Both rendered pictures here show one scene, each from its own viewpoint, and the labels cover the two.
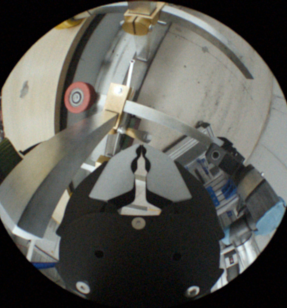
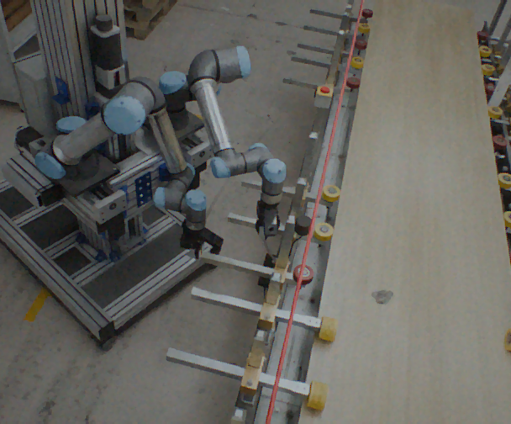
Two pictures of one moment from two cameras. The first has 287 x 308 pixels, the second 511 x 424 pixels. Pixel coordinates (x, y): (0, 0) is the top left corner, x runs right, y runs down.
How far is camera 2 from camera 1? 186 cm
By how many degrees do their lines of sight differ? 14
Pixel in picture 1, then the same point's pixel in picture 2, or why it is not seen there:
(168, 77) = not seen: outside the picture
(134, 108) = (266, 270)
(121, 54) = (289, 362)
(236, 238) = (189, 174)
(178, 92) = (167, 403)
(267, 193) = (202, 216)
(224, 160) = (213, 237)
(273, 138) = not seen: outside the picture
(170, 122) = (242, 264)
